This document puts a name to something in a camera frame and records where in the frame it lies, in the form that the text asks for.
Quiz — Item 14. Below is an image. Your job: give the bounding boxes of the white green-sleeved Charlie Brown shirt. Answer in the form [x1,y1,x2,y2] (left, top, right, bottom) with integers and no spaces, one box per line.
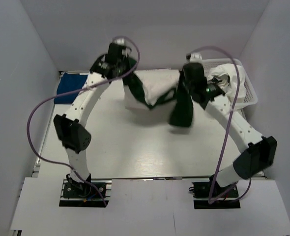
[122,68,194,128]

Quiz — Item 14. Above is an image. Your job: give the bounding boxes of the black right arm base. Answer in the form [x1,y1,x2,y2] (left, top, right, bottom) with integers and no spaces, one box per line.
[190,180,241,210]

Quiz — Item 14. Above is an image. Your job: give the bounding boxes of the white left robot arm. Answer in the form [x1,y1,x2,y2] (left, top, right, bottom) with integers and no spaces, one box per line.
[54,38,131,196]

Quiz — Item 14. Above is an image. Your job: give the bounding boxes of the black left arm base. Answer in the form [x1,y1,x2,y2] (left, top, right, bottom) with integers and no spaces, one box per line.
[59,174,112,208]

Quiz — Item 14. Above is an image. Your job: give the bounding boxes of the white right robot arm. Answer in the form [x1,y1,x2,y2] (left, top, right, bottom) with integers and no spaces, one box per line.
[182,62,277,196]

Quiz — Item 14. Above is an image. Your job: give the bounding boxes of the crumpled white t-shirt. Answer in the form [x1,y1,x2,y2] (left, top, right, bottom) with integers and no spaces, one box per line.
[207,63,246,103]

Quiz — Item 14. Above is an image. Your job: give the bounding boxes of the white plastic basket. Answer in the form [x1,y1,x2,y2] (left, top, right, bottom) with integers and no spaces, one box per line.
[203,59,258,109]

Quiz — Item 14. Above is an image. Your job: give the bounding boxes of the folded blue t-shirt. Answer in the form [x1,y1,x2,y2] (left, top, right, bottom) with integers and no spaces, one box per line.
[54,73,88,105]

